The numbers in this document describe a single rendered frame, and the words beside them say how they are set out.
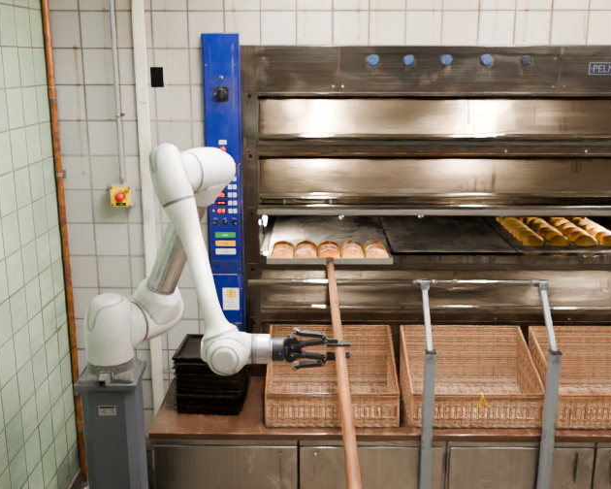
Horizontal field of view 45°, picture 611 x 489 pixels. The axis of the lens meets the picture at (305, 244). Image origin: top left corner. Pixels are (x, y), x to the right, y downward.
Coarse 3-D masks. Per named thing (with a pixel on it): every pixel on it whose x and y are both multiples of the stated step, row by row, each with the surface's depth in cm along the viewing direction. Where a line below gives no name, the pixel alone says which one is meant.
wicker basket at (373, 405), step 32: (320, 352) 341; (352, 352) 341; (384, 352) 341; (288, 384) 340; (320, 384) 340; (352, 384) 340; (384, 384) 340; (288, 416) 302; (320, 416) 302; (384, 416) 302
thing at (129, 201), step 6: (114, 186) 323; (120, 186) 323; (126, 186) 323; (132, 186) 324; (114, 192) 323; (120, 192) 323; (132, 192) 324; (114, 198) 324; (126, 198) 324; (132, 198) 324; (114, 204) 324; (120, 204) 324; (126, 204) 324; (132, 204) 325
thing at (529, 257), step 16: (400, 256) 336; (416, 256) 336; (432, 256) 336; (448, 256) 336; (464, 256) 336; (480, 256) 335; (496, 256) 335; (512, 256) 335; (528, 256) 335; (544, 256) 335; (560, 256) 335; (576, 256) 335; (592, 256) 335; (608, 256) 335
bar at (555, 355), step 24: (552, 336) 288; (432, 360) 284; (552, 360) 283; (432, 384) 286; (552, 384) 286; (432, 408) 289; (552, 408) 288; (432, 432) 291; (552, 432) 291; (552, 456) 293
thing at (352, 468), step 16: (336, 288) 279; (336, 304) 260; (336, 320) 244; (336, 336) 231; (336, 352) 219; (352, 416) 181; (352, 432) 172; (352, 448) 165; (352, 464) 158; (352, 480) 152
